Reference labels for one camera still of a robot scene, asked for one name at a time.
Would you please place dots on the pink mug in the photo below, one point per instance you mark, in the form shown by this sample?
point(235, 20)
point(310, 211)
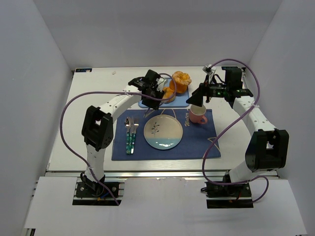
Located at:
point(197, 114)

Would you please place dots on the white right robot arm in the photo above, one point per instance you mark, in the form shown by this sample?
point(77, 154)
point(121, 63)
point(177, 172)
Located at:
point(267, 149)

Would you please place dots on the large orange muffin bread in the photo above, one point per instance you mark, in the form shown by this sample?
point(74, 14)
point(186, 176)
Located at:
point(182, 81)

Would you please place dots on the aluminium frame rail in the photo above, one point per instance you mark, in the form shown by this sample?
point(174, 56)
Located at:
point(127, 174)

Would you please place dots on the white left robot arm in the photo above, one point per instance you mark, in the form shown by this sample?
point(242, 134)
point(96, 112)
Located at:
point(97, 128)

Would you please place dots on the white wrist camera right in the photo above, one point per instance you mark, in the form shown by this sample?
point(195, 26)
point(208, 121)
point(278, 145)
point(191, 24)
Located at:
point(209, 70)

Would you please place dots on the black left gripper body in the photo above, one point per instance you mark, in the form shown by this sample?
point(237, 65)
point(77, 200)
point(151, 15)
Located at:
point(154, 102)

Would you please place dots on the round orange white bun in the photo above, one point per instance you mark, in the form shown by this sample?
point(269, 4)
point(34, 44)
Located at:
point(168, 92)

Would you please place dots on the cream and blue plate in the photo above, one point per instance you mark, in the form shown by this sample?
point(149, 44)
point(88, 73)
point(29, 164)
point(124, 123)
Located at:
point(163, 132)

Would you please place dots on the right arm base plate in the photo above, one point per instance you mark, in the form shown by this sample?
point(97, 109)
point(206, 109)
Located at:
point(227, 196)

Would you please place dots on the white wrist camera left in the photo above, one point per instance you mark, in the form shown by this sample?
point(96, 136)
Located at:
point(161, 82)

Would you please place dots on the silver spoon teal handle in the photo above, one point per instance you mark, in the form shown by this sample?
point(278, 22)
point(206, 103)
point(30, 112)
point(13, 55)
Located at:
point(128, 126)

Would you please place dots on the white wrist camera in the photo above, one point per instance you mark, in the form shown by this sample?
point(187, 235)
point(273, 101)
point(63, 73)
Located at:
point(209, 70)
point(161, 82)

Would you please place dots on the silver fork teal handle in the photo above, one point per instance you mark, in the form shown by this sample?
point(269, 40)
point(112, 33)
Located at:
point(135, 126)

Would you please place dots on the dark blue placemat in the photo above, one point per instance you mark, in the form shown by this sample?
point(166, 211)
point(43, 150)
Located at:
point(195, 139)

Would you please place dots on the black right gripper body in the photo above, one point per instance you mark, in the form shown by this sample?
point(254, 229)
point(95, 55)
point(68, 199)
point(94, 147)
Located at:
point(203, 91)

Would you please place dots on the silver knife teal handle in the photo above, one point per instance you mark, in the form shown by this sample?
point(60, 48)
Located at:
point(131, 120)

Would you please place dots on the blue label sticker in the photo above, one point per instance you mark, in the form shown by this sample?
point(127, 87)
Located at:
point(83, 70)

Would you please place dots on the light blue plastic tray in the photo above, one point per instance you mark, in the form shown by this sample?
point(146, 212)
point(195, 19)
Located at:
point(178, 102)

